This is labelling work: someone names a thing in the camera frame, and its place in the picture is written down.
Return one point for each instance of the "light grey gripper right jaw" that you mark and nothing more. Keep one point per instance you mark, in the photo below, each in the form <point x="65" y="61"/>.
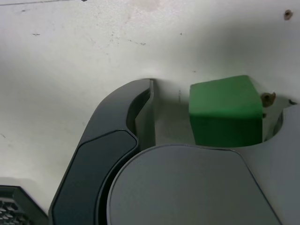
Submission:
<point x="187" y="187"/>

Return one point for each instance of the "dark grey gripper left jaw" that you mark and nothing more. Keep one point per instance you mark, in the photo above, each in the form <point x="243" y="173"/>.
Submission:
<point x="93" y="164"/>

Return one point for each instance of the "green cube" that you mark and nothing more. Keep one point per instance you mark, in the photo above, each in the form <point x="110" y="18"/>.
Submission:
<point x="222" y="105"/>

